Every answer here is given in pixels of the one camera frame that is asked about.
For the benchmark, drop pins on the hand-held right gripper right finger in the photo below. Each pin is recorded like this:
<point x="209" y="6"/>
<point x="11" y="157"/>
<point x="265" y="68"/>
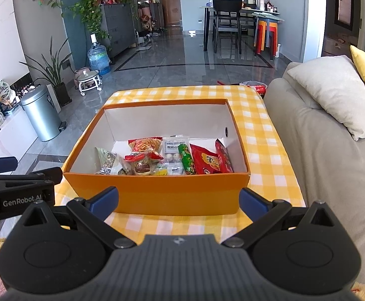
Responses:
<point x="251" y="202"/>

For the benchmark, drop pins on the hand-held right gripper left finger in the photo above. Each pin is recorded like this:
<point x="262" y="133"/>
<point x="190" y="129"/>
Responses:
<point x="105" y="200"/>

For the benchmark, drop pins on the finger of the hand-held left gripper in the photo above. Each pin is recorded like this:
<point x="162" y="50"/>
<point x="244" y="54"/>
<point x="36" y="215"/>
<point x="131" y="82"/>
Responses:
<point x="29" y="175"/>
<point x="0" y="164"/>

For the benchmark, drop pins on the clear packet with brown snack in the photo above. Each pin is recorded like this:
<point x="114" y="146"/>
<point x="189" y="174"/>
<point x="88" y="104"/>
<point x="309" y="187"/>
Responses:
<point x="141" y="164"/>

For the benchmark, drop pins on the dark red narrow packet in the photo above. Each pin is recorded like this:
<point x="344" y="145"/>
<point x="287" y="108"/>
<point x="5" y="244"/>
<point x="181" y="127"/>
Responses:
<point x="223" y="158"/>

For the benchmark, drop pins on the red cartoon snack packet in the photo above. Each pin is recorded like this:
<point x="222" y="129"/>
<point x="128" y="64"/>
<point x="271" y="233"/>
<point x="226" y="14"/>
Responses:
<point x="206" y="161"/>

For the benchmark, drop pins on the orange cardboard box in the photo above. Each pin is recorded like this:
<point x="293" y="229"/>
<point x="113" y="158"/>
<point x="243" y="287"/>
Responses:
<point x="169" y="194"/>

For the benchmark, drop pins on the orange strips snack packet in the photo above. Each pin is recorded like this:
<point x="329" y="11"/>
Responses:
<point x="146" y="145"/>

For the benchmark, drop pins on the green sausage packet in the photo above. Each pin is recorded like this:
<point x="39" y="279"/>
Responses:
<point x="187" y="160"/>

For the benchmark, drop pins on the clear packet of white balls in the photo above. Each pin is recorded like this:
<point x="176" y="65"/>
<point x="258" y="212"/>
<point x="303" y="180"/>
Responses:
<point x="173" y="153"/>

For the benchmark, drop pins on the white low cabinet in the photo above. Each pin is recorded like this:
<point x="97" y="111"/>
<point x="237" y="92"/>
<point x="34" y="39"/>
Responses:
<point x="10" y="141"/>

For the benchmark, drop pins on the yellow checked tablecloth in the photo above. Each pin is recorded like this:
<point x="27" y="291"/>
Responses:
<point x="263" y="150"/>

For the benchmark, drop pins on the silver trash can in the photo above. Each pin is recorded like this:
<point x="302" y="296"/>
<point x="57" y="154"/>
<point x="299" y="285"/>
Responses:
<point x="40" y="113"/>

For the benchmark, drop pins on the round paper fan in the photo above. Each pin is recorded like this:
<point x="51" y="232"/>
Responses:
<point x="2" y="89"/>

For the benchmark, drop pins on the grey sofa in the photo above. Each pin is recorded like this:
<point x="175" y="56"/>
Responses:
<point x="326" y="178"/>

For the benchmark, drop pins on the potted long-leaf plant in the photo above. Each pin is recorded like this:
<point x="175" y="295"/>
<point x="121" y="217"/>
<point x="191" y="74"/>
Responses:
<point x="55" y="72"/>

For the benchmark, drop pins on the white rolling stool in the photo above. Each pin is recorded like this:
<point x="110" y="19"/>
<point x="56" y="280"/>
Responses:
<point x="88" y="80"/>

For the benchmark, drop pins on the red plastic bag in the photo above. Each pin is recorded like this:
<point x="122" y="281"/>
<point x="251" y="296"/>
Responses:
<point x="256" y="88"/>

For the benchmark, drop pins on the blue water jug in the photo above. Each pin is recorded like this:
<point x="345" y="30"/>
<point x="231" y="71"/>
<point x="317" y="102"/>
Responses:
<point x="99" y="58"/>

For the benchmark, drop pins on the grey pillow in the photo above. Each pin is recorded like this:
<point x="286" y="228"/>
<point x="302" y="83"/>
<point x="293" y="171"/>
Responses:
<point x="335" y="91"/>

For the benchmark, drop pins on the white upright cylinder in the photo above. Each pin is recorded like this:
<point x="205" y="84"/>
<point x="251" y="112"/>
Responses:
<point x="278" y="50"/>

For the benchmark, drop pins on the orange plastic stool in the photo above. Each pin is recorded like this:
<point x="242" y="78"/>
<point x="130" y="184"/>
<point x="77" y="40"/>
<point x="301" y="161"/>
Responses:
<point x="272" y="34"/>
<point x="260" y="31"/>

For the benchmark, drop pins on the grey sideboard cabinet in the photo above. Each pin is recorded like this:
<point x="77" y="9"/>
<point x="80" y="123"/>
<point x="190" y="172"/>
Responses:
<point x="119" y="28"/>

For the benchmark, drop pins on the trailing ivy plant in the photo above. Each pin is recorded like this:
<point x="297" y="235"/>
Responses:
<point x="90" y="9"/>

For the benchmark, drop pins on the large brown plush toy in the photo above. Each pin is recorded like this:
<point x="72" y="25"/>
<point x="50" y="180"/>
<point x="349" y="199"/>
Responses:
<point x="146" y="22"/>

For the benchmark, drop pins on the dining table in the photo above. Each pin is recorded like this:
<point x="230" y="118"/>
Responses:
<point x="268" y="15"/>

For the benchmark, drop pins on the black dining chair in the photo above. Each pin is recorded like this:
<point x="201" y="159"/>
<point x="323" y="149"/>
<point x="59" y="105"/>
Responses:
<point x="227" y="6"/>

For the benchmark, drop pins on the cluster of glass bottles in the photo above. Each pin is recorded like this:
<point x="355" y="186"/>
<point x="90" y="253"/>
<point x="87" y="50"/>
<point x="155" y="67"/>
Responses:
<point x="268" y="4"/>

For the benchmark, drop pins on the brown entry door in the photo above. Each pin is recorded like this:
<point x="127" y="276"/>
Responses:
<point x="169" y="0"/>

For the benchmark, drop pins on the dark wooden door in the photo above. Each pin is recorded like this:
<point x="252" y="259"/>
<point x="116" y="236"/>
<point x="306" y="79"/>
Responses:
<point x="343" y="3"/>

